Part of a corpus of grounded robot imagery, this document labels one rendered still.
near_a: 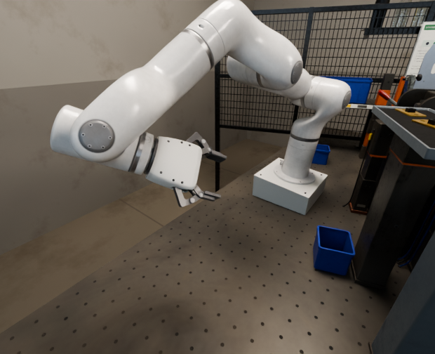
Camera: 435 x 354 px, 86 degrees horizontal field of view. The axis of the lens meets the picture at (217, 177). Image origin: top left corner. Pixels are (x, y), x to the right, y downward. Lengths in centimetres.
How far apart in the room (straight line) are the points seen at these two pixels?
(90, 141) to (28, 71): 174
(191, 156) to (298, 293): 50
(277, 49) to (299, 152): 53
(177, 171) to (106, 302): 45
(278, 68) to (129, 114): 37
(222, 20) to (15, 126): 175
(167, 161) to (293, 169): 72
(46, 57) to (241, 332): 199
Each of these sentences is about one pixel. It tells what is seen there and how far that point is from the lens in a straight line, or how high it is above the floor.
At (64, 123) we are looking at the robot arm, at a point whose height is 120.
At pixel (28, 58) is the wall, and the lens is 210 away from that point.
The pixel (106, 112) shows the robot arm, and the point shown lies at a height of 123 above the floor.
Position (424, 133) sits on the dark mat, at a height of 116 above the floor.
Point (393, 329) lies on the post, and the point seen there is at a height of 83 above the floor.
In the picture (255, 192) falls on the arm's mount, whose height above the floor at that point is 72.
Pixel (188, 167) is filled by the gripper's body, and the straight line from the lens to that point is 48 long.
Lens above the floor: 130
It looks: 28 degrees down
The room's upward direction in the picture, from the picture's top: straight up
